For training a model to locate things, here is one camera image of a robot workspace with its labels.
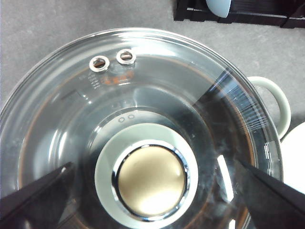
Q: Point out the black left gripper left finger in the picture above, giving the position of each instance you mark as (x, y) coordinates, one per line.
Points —
(39, 204)

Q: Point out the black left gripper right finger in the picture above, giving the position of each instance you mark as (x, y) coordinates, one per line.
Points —
(270, 203)

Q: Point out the green plate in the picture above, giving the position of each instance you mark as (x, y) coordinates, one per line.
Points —
(293, 149)

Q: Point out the glass pot lid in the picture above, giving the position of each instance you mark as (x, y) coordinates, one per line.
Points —
(154, 123)

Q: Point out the green electric steamer pot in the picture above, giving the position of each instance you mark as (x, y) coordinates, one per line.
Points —
(286, 113)

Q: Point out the blue plate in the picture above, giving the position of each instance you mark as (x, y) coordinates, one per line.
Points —
(219, 7)

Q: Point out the black dish rack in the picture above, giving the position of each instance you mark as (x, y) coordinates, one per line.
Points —
(283, 13)

